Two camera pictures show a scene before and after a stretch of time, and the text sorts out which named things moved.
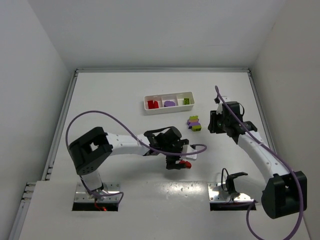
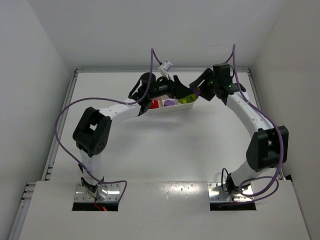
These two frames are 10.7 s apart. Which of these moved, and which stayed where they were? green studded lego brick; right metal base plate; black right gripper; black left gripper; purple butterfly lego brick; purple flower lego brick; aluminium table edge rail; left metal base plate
Moved: black right gripper; green studded lego brick; black left gripper; purple butterfly lego brick
Stayed: purple flower lego brick; right metal base plate; aluminium table edge rail; left metal base plate
